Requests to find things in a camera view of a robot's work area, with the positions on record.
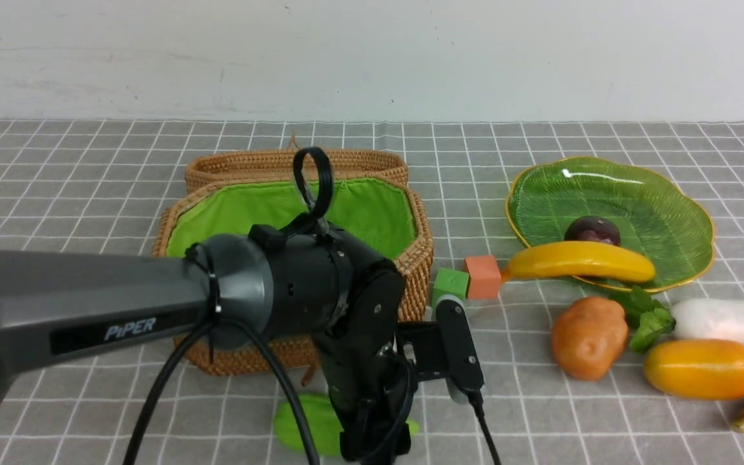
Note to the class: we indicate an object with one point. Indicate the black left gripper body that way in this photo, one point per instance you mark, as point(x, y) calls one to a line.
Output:
point(371, 386)

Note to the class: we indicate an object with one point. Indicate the yellow toy banana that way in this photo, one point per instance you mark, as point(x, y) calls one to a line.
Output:
point(580, 259)

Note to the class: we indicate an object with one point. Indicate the dark purple toy plum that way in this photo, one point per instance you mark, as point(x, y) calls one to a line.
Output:
point(593, 229)

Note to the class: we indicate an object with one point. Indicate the orange yellow toy mango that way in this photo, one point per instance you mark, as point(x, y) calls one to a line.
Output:
point(705, 369)

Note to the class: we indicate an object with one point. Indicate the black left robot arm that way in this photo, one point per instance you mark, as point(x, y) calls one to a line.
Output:
point(230, 290)

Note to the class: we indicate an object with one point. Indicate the green foam cube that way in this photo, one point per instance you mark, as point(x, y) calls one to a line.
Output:
point(450, 284)

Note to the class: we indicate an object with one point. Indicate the orange foam cube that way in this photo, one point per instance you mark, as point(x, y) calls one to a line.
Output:
point(485, 277)

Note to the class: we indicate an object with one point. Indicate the woven wicker basket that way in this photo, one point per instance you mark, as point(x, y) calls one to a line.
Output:
point(384, 214)

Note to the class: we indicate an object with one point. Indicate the brown toy potato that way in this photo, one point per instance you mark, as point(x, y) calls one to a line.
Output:
point(588, 338)

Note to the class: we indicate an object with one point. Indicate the grey checkered tablecloth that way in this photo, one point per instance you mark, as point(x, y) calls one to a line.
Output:
point(102, 185)

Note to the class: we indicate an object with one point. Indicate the green glass leaf plate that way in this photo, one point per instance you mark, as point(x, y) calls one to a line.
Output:
point(652, 214)

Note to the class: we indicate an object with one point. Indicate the white toy radish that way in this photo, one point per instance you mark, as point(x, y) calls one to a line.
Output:
point(695, 318)

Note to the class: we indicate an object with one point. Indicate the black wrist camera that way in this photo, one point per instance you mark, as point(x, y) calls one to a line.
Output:
point(465, 377)

